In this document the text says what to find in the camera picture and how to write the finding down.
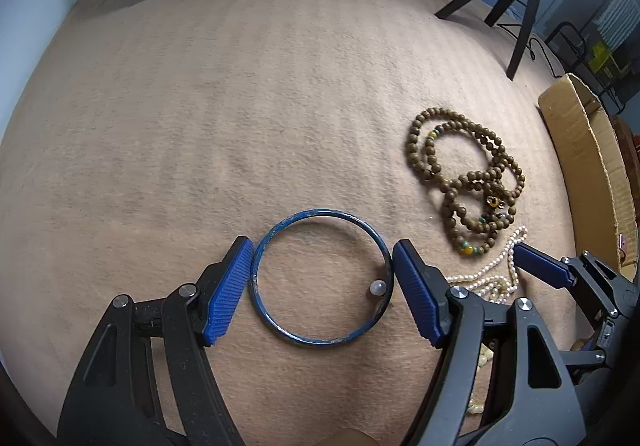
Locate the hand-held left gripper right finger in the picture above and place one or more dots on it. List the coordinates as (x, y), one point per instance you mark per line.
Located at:
(417, 298)

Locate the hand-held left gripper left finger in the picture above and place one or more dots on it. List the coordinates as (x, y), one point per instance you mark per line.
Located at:
(227, 293)

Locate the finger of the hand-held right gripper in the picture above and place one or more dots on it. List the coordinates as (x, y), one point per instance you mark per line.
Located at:
(592, 355)
(540, 266)

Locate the blue metal bangle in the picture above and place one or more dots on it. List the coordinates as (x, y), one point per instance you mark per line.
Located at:
(260, 256)

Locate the white round bead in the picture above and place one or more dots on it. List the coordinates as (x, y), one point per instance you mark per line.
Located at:
(378, 288)

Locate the brown cardboard box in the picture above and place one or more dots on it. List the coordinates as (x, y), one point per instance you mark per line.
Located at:
(580, 135)

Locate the beige blanket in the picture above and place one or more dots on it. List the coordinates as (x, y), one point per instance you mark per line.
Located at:
(200, 125)

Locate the black tripod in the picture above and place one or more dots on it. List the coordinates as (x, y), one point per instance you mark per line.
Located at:
(522, 20)

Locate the black metal chair frame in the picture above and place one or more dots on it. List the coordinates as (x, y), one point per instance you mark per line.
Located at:
(567, 38)

